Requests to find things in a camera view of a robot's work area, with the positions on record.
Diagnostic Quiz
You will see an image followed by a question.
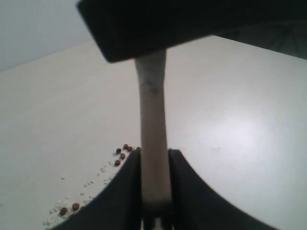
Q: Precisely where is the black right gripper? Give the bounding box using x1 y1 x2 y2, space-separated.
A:
76 0 307 63

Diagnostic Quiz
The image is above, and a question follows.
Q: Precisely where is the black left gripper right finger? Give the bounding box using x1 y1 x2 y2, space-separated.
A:
167 148 281 230

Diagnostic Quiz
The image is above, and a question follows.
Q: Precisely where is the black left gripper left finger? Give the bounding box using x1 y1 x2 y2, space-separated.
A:
47 149 144 230

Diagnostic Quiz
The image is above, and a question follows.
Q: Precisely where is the wide white bristle paintbrush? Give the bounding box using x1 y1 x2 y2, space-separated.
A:
134 49 172 212

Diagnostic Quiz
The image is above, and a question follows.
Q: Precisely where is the brown pellets and rice pile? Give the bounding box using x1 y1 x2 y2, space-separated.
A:
43 145 141 230

